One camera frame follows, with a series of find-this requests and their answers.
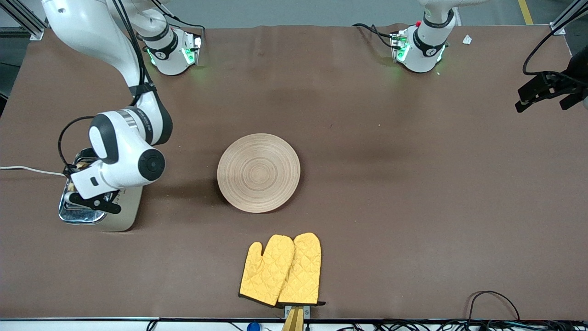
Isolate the brown bread slice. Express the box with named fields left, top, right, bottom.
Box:
left=68, top=160, right=91, bottom=193

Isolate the round wooden plate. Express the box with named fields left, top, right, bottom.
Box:
left=217, top=133, right=301, bottom=213

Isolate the beige two-slot toaster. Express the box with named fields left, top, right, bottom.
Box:
left=58, top=146, right=146, bottom=232

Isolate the yellow quilted oven mitt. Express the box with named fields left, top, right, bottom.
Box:
left=239, top=235, right=295, bottom=307
left=278, top=232, right=326, bottom=306

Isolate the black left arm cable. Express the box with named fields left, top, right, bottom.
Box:
left=523, top=0, right=588, bottom=76

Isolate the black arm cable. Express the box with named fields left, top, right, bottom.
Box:
left=523, top=0, right=588, bottom=76
left=57, top=0, right=206, bottom=178

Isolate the aluminium frame profile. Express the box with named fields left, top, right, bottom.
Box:
left=0, top=0, right=49, bottom=42
left=551, top=0, right=588, bottom=36

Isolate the white toaster power cable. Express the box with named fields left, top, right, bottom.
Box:
left=0, top=165, right=68, bottom=178

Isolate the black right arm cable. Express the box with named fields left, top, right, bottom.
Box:
left=57, top=0, right=206, bottom=178

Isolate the black looped cable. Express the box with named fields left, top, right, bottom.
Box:
left=468, top=291, right=520, bottom=321

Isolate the black cable bundle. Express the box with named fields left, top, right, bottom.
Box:
left=322, top=319, right=588, bottom=331

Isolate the wooden camera stand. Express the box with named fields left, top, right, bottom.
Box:
left=282, top=306, right=311, bottom=331

